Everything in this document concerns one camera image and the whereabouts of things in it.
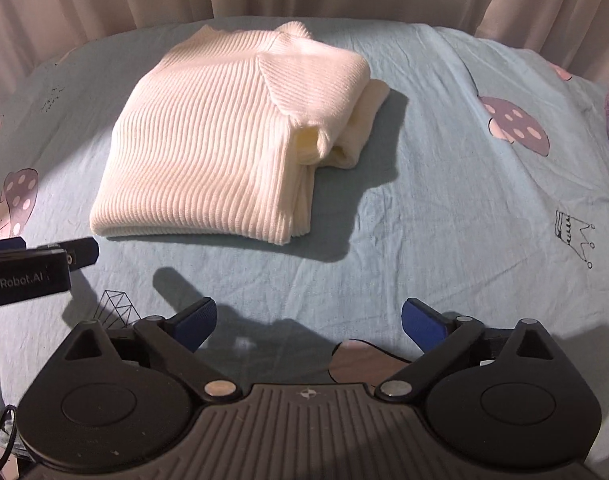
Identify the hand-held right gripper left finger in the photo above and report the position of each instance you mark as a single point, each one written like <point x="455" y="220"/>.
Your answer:
<point x="194" y="324"/>

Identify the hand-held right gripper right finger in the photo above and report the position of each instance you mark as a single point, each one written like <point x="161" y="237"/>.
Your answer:
<point x="424" y="327"/>

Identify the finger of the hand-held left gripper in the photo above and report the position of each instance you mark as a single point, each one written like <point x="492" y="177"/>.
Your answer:
<point x="79" y="254"/>
<point x="4" y="245"/>

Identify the white ribbed knit sweater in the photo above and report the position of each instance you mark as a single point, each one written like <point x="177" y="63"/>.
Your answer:
<point x="224" y="150"/>

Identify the light blue printed bedsheet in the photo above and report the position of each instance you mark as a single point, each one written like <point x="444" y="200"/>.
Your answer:
<point x="434" y="200"/>

